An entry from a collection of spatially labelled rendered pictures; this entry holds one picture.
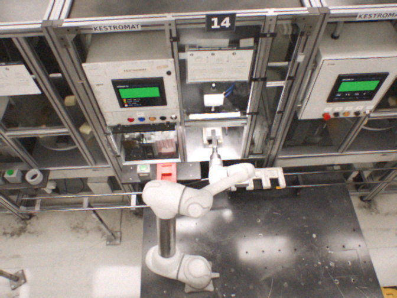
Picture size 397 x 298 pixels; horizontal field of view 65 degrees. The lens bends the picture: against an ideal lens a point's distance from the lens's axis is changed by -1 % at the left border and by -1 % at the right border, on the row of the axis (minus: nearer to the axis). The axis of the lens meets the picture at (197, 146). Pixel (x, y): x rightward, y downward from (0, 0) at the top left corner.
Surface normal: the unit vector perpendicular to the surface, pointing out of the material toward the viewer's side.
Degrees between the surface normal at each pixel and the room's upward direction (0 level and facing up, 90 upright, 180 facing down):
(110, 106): 90
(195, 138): 0
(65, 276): 0
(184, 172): 0
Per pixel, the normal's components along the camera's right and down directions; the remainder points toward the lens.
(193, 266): 0.16, -0.53
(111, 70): 0.05, 0.83
